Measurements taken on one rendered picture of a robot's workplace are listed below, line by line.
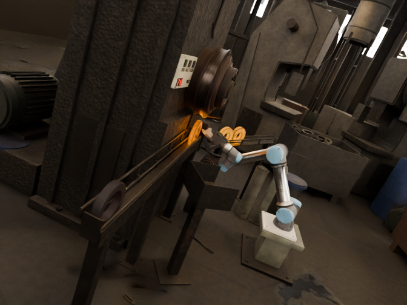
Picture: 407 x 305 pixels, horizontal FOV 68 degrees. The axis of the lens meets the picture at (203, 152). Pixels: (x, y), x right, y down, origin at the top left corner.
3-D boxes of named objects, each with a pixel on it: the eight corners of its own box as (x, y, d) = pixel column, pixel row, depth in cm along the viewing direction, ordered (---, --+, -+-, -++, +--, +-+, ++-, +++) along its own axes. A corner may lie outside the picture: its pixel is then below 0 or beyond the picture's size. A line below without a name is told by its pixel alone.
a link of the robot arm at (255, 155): (289, 140, 219) (229, 154, 243) (285, 142, 209) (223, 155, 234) (292, 155, 219) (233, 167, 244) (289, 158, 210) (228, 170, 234)
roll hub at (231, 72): (211, 109, 190) (227, 66, 181) (219, 104, 216) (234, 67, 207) (218, 112, 189) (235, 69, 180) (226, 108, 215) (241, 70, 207)
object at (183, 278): (160, 292, 169) (205, 184, 147) (152, 258, 192) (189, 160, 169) (193, 291, 178) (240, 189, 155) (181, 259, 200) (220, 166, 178)
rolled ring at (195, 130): (204, 119, 217) (200, 117, 217) (198, 123, 199) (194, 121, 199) (195, 142, 222) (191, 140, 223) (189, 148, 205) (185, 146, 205)
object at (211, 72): (187, 118, 185) (214, 42, 170) (205, 110, 229) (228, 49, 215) (196, 123, 184) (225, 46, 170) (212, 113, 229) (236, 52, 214)
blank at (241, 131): (233, 126, 255) (235, 127, 253) (245, 126, 265) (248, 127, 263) (228, 143, 261) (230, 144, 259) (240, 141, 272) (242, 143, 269)
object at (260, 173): (234, 215, 283) (256, 167, 266) (235, 209, 294) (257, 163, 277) (246, 220, 281) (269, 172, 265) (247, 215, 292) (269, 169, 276)
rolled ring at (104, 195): (130, 175, 116) (123, 172, 116) (103, 197, 99) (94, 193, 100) (120, 213, 123) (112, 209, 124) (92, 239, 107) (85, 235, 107)
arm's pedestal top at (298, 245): (295, 229, 243) (297, 224, 242) (301, 252, 212) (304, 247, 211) (258, 213, 244) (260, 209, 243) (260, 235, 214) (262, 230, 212)
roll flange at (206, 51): (172, 112, 187) (198, 36, 172) (193, 105, 231) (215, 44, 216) (187, 118, 185) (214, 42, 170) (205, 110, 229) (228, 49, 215)
